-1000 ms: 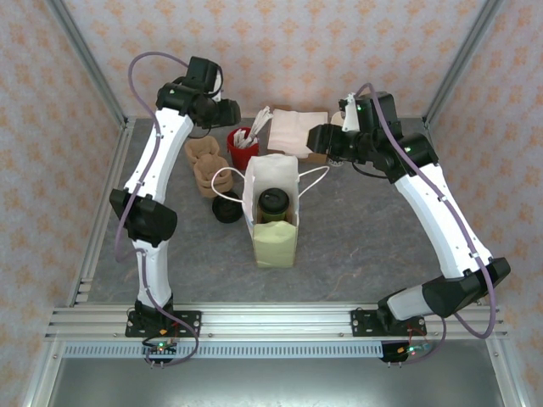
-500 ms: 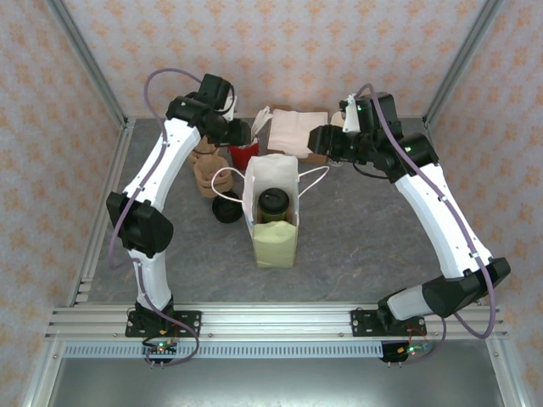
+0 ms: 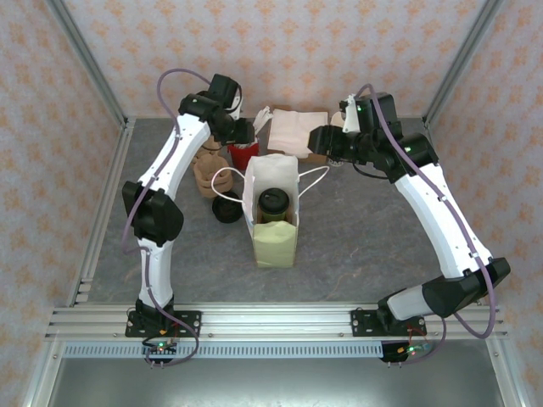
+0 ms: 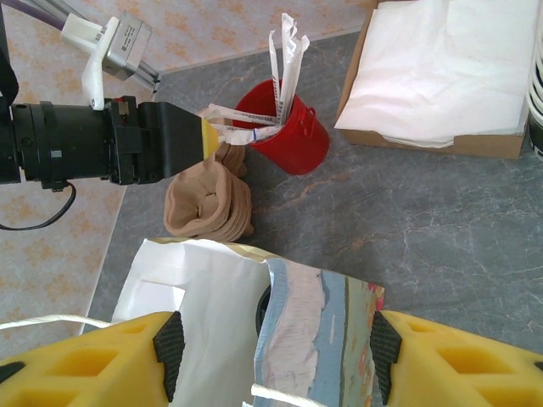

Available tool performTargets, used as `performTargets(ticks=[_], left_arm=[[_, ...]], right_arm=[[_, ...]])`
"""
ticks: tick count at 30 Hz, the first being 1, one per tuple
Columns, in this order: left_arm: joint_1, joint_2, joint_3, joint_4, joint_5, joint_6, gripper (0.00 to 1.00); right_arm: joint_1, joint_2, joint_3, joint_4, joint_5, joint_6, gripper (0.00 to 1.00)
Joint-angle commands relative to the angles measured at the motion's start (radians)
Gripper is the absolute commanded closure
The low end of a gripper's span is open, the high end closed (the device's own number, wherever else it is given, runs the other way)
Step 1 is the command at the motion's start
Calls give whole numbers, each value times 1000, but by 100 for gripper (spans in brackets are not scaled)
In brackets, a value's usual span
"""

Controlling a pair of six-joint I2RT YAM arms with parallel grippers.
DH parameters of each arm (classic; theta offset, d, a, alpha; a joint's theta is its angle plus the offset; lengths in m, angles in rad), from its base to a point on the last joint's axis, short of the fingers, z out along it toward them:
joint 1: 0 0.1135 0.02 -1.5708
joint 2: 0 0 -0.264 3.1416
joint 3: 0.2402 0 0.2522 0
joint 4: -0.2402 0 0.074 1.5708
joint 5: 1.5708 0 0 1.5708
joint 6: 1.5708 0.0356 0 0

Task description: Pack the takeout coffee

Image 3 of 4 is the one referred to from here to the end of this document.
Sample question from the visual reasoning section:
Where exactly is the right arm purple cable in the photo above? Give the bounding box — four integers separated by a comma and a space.
354, 83, 497, 365

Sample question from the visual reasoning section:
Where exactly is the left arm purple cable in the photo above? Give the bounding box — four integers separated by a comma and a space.
120, 67, 213, 368

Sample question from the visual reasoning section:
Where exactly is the aluminium frame post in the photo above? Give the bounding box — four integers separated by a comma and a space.
423, 0, 506, 128
44, 0, 128, 128

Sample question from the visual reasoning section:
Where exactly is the green paper coffee cup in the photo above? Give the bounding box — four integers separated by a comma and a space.
259, 207, 292, 224

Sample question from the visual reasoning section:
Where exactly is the stack of beige napkins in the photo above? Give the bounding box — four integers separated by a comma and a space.
266, 104, 330, 165

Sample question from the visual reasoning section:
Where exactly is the stack of paper cups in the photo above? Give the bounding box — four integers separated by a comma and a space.
326, 110, 347, 169

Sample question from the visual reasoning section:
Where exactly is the slotted grey cable duct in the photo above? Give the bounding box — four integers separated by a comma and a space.
61, 342, 402, 360

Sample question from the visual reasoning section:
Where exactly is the white wrapped stirrers bundle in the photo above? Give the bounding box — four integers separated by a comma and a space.
253, 106, 275, 137

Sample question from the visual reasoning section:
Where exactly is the black mount plate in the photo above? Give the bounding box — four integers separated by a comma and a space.
350, 308, 428, 339
125, 310, 203, 339

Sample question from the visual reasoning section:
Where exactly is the white green paper bag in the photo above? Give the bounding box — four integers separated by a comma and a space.
210, 154, 331, 269

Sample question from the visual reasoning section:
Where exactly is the stack of brown cup carriers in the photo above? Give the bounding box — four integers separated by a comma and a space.
193, 142, 234, 200

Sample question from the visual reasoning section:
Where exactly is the right black mount plate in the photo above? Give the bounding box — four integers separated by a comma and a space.
350, 308, 428, 339

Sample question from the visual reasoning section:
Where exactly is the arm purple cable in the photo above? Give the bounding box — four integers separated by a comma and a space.
120, 67, 213, 368
354, 83, 497, 365

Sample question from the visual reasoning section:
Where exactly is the red plastic cup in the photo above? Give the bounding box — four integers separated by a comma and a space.
227, 142, 260, 172

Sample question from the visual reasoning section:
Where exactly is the white napkin stack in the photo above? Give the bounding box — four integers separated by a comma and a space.
266, 109, 330, 156

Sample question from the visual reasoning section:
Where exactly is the left black mount plate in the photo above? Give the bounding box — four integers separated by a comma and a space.
125, 310, 203, 339

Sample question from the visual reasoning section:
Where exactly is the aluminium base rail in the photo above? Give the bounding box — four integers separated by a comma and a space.
44, 303, 510, 340

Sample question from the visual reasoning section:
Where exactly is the grey metal panel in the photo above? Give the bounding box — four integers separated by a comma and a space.
46, 355, 510, 407

